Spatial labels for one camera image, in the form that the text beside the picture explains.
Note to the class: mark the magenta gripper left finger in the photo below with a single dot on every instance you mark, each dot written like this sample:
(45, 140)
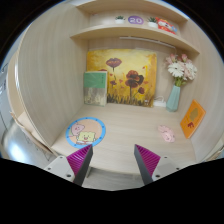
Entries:
(74, 167)

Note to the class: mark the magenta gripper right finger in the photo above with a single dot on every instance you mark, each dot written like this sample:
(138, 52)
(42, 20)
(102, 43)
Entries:
(153, 167)

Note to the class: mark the round cartoon mouse pad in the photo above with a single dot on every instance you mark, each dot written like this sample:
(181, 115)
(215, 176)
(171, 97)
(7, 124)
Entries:
(85, 131)

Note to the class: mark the pink pig-shaped mouse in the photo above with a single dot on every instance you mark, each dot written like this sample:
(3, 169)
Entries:
(166, 133)

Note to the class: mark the white power strip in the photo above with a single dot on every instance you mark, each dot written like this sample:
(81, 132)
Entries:
(159, 101)

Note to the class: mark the teal vase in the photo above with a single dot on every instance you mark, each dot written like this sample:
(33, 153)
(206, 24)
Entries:
(173, 100)

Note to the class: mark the orange leaf card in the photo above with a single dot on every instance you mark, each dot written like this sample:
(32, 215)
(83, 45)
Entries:
(192, 119)

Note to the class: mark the green book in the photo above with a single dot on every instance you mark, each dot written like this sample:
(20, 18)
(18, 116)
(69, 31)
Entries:
(95, 88)

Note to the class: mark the yellow flower painting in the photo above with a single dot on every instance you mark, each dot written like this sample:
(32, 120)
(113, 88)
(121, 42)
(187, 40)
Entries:
(131, 74)

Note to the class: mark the wooden shelf unit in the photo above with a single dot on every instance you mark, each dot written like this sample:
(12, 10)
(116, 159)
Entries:
(45, 81)

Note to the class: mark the pink white flower bouquet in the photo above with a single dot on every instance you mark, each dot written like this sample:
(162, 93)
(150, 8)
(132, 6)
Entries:
(181, 68)

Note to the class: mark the small potted plant right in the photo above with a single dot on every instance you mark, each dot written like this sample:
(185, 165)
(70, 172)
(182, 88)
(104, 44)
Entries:
(152, 22)

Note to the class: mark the small potted plant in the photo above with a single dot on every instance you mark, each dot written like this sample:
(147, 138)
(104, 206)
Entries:
(152, 22)
(119, 19)

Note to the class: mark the purple round number sign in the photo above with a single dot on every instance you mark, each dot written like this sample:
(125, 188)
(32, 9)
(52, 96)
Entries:
(135, 20)

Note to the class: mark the small potted plant left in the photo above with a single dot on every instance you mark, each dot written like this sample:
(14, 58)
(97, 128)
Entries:
(119, 19)

